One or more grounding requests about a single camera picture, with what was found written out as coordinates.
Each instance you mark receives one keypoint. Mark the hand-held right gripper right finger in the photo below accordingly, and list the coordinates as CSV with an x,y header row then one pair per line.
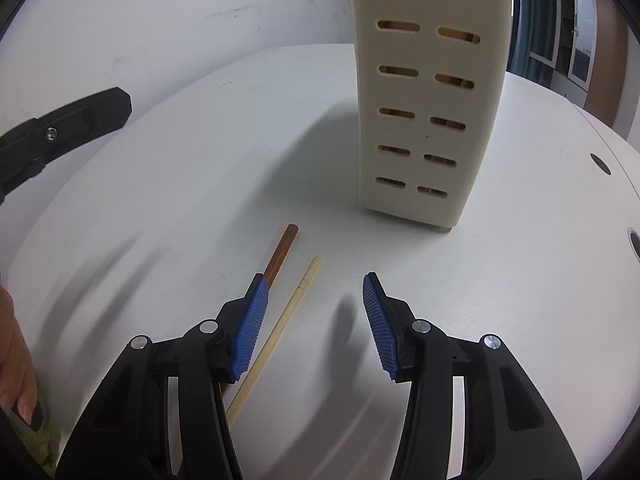
x,y
382,330

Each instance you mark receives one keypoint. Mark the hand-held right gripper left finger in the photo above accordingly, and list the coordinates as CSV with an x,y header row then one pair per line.
x,y
250,330

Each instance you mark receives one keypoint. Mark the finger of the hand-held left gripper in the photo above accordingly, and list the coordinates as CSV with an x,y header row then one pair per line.
x,y
75,120

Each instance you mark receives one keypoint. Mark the light bamboo chopstick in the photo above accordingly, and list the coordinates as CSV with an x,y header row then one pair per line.
x,y
295,300

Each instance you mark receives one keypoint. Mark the brown wooden chopstick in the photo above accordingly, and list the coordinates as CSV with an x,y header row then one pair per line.
x,y
281,255

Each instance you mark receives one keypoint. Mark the cream slotted utensil holder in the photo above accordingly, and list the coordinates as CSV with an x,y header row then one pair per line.
x,y
425,110

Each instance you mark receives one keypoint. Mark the person's left hand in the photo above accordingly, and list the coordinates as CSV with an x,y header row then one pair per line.
x,y
15,360

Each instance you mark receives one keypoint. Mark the yellow-green clothing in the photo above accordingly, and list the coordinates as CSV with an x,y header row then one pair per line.
x,y
42,447

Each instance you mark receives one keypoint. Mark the wooden glass-door cabinet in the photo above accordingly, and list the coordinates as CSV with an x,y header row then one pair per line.
x,y
607,60

